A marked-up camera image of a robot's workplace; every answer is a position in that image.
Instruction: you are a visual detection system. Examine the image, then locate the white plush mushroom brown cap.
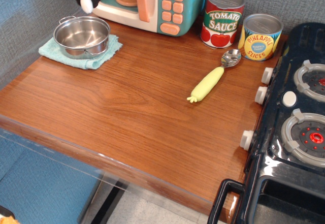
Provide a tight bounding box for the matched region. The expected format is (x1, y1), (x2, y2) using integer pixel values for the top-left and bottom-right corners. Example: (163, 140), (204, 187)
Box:
(80, 0), (93, 14)

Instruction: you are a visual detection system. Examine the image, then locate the stainless steel pot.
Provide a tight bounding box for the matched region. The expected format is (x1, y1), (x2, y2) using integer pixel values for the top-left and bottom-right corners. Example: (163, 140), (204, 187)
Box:
(53, 16), (111, 59)

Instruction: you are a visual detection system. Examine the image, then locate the teal folded cloth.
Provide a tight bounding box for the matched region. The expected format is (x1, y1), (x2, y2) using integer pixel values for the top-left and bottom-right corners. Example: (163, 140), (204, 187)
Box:
(39, 35), (122, 70)

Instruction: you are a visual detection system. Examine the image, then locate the toy microwave teal and cream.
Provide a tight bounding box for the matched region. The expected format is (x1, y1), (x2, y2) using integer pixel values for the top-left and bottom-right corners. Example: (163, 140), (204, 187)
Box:
(93, 0), (205, 37)

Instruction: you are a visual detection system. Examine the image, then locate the tomato sauce can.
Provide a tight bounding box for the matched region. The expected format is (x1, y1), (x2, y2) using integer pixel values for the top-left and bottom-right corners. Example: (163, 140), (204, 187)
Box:
(201, 0), (245, 48)

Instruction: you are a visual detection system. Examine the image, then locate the pineapple slices can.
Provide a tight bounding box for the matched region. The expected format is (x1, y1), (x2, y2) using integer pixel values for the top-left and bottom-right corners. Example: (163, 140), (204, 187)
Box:
(238, 13), (283, 61)

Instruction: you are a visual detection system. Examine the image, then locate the orange object bottom left corner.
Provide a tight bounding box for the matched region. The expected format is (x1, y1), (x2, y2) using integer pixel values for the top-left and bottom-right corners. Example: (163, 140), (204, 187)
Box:
(0, 206), (20, 224)

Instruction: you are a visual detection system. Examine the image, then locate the black toy stove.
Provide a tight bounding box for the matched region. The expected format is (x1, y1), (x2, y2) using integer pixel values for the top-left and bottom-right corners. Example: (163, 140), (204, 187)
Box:
(208, 22), (324, 223)

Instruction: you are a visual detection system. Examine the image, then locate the spoon with yellow-green handle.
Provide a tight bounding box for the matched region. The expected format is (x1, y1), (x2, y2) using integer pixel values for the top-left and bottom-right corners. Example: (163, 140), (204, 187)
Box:
(187, 49), (242, 103)

